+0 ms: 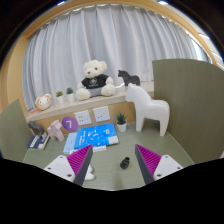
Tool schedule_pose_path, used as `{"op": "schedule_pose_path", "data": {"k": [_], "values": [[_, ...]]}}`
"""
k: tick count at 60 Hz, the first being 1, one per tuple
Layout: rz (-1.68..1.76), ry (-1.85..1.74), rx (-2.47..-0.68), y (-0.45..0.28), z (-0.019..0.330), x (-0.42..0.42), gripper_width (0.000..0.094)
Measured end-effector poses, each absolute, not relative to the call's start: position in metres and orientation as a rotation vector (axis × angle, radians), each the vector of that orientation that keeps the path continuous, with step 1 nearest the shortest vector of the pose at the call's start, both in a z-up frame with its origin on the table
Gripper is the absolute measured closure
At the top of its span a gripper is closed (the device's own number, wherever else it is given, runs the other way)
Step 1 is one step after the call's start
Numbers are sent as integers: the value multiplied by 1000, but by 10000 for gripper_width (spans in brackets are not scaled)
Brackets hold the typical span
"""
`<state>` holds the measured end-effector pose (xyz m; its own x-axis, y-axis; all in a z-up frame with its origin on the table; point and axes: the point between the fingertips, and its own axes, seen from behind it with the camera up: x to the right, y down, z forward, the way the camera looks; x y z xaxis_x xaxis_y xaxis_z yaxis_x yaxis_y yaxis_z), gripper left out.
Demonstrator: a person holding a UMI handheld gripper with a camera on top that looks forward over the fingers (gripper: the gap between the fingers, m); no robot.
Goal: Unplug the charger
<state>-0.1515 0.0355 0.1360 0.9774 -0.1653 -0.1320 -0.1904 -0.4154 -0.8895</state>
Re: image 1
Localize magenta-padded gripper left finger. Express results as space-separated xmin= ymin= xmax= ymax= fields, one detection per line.
xmin=43 ymin=143 xmax=94 ymax=187

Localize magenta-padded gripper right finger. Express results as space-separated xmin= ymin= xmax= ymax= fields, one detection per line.
xmin=134 ymin=143 xmax=184 ymax=186

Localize small black charger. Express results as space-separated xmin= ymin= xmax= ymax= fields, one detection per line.
xmin=119 ymin=156 xmax=131 ymax=170

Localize light blue book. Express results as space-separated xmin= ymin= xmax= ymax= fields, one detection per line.
xmin=62 ymin=132 xmax=78 ymax=155

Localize dark blue book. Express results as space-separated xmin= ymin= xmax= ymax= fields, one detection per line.
xmin=26 ymin=132 xmax=51 ymax=151

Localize pink horse figurine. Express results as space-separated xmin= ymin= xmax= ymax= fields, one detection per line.
xmin=46 ymin=119 xmax=65 ymax=143

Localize purple round number sign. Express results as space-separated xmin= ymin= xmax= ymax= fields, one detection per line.
xmin=61 ymin=115 xmax=80 ymax=133

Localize dark grey horse figurine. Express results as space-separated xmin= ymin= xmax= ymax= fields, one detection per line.
xmin=27 ymin=120 xmax=46 ymax=138

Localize bright blue book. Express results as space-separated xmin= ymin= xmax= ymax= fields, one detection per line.
xmin=73 ymin=123 xmax=120 ymax=150

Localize green partition panel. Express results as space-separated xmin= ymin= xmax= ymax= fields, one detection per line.
xmin=152 ymin=58 xmax=224 ymax=164
xmin=0 ymin=98 xmax=34 ymax=163

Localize large white horse figurine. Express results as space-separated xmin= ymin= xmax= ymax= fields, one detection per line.
xmin=125 ymin=83 xmax=171 ymax=137

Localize small potted plant white pot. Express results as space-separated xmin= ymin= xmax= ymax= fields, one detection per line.
xmin=55 ymin=90 xmax=65 ymax=104
xmin=115 ymin=112 xmax=128 ymax=133
xmin=65 ymin=87 xmax=76 ymax=103

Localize small cream orange plush toy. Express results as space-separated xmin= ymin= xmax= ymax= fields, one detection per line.
xmin=34 ymin=93 xmax=53 ymax=112

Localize cream teddy bear black shirt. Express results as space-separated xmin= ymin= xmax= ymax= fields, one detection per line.
xmin=75 ymin=59 xmax=117 ymax=102

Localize black horse figurine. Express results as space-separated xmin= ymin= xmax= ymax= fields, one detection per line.
xmin=117 ymin=69 xmax=141 ymax=87

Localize grey pleated curtain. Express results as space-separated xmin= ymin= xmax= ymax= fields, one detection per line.
xmin=21 ymin=3 xmax=201 ymax=111

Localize ceiling lights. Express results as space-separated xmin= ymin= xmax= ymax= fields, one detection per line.
xmin=156 ymin=0 xmax=224 ymax=68

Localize white wall socket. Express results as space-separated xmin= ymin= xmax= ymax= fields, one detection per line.
xmin=92 ymin=105 xmax=111 ymax=123
xmin=74 ymin=110 xmax=93 ymax=127

